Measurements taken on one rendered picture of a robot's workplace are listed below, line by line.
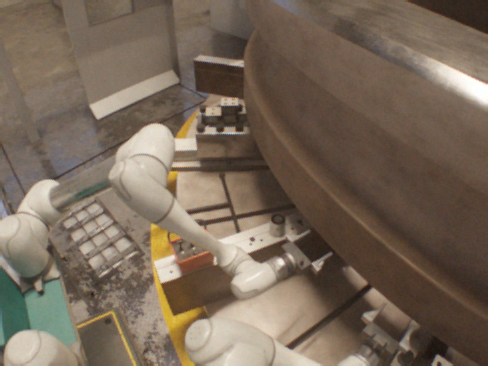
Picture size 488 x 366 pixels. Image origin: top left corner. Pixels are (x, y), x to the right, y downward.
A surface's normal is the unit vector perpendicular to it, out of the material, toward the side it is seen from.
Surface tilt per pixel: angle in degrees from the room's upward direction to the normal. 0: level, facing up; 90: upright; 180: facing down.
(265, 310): 0
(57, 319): 0
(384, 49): 45
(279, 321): 0
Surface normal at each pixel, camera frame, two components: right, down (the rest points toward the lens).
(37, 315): 0.00, -0.72
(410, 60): -0.59, -0.25
